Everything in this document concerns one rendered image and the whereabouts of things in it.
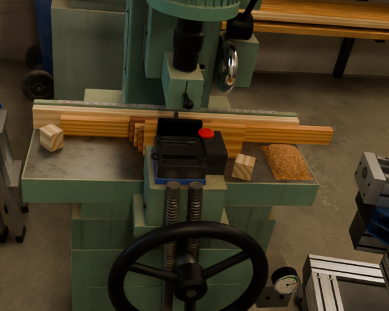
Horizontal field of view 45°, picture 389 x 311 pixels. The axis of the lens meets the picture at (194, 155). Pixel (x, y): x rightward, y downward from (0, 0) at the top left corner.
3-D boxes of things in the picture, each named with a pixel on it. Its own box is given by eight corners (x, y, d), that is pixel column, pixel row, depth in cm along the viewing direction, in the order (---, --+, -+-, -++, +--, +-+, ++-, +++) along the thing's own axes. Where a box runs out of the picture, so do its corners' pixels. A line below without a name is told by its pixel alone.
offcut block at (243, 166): (234, 167, 100) (237, 152, 98) (252, 172, 99) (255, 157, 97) (231, 176, 97) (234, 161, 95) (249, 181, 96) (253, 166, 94)
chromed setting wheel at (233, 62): (221, 102, 111) (230, 53, 104) (212, 79, 121) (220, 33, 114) (233, 103, 111) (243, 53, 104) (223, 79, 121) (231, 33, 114)
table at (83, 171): (12, 238, 83) (9, 213, 80) (35, 142, 108) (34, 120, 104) (330, 237, 95) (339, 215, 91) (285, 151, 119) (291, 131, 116)
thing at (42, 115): (33, 129, 101) (32, 108, 99) (34, 124, 103) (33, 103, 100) (294, 139, 113) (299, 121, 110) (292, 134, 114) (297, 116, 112)
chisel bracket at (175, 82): (165, 115, 97) (170, 78, 92) (160, 84, 108) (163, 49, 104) (200, 116, 98) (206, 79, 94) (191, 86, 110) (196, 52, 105)
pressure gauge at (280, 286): (269, 300, 109) (277, 276, 104) (265, 286, 112) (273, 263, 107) (294, 298, 110) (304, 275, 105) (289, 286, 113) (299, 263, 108)
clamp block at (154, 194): (143, 226, 86) (147, 188, 81) (140, 180, 97) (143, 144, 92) (221, 226, 89) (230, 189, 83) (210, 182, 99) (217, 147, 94)
